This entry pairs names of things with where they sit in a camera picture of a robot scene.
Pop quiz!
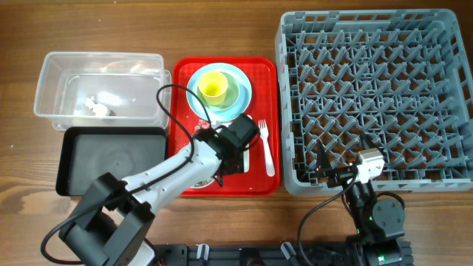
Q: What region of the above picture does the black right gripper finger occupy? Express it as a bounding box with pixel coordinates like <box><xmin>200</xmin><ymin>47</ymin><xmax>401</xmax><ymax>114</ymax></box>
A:
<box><xmin>360</xmin><ymin>132</ymin><xmax>377</xmax><ymax>150</ymax></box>
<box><xmin>316</xmin><ymin>140</ymin><xmax>333</xmax><ymax>177</ymax></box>

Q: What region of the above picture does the red snack wrapper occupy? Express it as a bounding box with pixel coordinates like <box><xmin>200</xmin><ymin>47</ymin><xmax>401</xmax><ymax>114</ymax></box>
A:
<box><xmin>194</xmin><ymin>119</ymin><xmax>211</xmax><ymax>132</ymax></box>

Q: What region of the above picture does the light blue small bowl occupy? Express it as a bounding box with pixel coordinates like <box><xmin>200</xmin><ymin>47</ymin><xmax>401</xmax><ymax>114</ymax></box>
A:
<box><xmin>191</xmin><ymin>177</ymin><xmax>215</xmax><ymax>189</ymax></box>

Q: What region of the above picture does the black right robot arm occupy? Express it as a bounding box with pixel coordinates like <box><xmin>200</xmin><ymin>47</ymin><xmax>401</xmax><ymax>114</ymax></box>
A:
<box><xmin>316</xmin><ymin>134</ymin><xmax>405</xmax><ymax>265</ymax></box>

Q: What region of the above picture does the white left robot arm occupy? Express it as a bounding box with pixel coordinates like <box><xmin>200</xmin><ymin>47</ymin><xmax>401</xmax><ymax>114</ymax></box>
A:
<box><xmin>59</xmin><ymin>114</ymin><xmax>259</xmax><ymax>265</ymax></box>

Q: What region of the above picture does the grey-blue dishwasher rack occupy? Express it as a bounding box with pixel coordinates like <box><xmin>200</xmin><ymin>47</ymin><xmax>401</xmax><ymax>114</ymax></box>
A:
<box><xmin>275</xmin><ymin>9</ymin><xmax>472</xmax><ymax>195</ymax></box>

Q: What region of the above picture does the black waste tray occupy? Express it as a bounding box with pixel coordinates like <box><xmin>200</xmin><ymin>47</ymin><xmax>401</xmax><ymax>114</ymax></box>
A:
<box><xmin>55</xmin><ymin>126</ymin><xmax>167</xmax><ymax>197</ymax></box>

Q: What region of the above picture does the white plastic spoon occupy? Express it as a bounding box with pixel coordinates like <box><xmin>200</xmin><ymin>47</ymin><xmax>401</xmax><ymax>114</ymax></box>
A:
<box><xmin>242</xmin><ymin>114</ymin><xmax>255</xmax><ymax>174</ymax></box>

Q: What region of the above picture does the pink plastic fork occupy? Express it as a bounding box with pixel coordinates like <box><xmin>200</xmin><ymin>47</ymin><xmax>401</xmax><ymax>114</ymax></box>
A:
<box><xmin>258</xmin><ymin>120</ymin><xmax>276</xmax><ymax>177</ymax></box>

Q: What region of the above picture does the light green bowl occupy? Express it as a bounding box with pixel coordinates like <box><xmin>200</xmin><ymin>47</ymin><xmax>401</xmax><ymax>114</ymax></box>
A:
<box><xmin>197</xmin><ymin>72</ymin><xmax>239</xmax><ymax>112</ymax></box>

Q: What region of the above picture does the red plastic tray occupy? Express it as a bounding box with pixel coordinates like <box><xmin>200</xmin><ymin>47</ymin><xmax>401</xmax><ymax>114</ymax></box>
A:
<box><xmin>166</xmin><ymin>56</ymin><xmax>281</xmax><ymax>197</ymax></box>

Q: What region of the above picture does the light blue plate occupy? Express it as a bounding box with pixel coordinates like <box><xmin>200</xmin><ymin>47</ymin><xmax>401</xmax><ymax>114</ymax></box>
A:
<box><xmin>186</xmin><ymin>63</ymin><xmax>252</xmax><ymax>124</ymax></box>

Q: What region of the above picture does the yellow plastic cup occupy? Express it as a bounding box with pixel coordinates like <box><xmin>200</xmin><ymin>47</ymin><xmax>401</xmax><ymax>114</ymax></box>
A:
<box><xmin>198</xmin><ymin>71</ymin><xmax>228</xmax><ymax>106</ymax></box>

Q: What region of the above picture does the crumpled white tissue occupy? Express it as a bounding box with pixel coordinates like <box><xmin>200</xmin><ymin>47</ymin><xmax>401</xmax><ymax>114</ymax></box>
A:
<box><xmin>85</xmin><ymin>97</ymin><xmax>111</xmax><ymax>117</ymax></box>

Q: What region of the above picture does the clear plastic bin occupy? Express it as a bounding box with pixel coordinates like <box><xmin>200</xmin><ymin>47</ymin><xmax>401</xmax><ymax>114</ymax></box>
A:
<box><xmin>33</xmin><ymin>52</ymin><xmax>171</xmax><ymax>130</ymax></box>

